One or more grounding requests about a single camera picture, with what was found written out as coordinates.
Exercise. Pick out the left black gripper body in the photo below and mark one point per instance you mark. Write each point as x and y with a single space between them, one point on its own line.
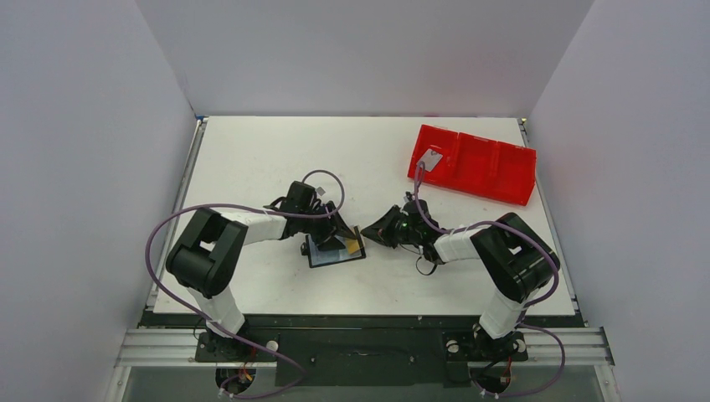
322 229

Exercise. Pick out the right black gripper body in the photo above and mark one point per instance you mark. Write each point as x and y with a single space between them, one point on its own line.
395 231

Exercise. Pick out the black leather card holder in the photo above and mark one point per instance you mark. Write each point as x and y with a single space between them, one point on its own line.
320 258

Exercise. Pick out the silver grey credit card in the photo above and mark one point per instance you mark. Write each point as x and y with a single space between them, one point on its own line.
429 159

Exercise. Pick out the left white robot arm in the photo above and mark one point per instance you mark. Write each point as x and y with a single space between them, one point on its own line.
207 251

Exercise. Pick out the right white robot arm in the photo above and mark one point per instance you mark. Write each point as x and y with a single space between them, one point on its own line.
522 267

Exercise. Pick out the red plastic divided tray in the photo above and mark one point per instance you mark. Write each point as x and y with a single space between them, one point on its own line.
478 166

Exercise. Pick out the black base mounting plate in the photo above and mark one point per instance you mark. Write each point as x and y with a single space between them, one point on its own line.
365 351

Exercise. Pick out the aluminium rail frame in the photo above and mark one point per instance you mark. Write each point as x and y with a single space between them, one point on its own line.
176 348

